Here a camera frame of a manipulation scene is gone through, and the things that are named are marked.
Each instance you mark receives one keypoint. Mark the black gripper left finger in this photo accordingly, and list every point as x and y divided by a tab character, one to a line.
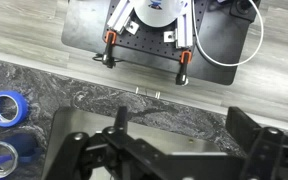
121	116

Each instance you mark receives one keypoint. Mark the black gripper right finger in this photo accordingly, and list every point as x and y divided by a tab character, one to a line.
242	125

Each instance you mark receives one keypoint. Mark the grey round robot base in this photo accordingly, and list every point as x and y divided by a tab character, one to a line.
155	16

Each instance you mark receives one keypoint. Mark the stainless steel sink basin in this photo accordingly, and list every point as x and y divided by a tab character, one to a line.
90	120

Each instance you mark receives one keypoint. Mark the black clamp with orange grip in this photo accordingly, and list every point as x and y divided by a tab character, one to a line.
183	68
109	50

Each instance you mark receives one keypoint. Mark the black perforated breadboard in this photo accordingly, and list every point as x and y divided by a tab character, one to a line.
150	41

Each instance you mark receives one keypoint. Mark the blue masking tape roll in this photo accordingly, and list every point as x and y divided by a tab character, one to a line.
24	107

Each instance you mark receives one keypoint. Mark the blue metal cup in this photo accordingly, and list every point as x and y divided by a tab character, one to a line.
27	146

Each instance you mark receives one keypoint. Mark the aluminium extrusion bar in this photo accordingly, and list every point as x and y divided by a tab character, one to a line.
184	31
119	16

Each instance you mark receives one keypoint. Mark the small aluminium angle bracket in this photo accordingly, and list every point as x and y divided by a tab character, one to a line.
169	36
131	27

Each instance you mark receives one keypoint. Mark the black steel base plate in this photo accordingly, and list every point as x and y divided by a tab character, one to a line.
84	26

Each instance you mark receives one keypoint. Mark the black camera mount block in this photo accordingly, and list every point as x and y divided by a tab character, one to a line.
242	8

